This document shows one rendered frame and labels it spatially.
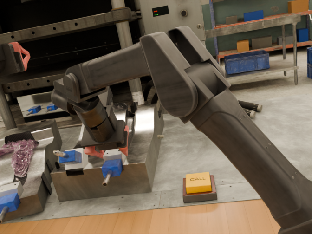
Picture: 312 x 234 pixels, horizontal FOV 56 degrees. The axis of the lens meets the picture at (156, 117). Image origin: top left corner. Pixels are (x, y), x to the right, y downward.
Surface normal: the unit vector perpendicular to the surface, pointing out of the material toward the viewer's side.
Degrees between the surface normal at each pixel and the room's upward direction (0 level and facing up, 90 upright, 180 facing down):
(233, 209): 0
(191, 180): 0
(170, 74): 90
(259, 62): 92
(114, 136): 30
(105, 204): 0
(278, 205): 82
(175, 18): 90
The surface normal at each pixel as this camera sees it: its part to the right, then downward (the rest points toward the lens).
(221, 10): -0.20, 0.35
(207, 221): -0.18, -0.93
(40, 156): -0.07, -0.72
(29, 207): 0.20, 0.28
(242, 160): -0.65, 0.39
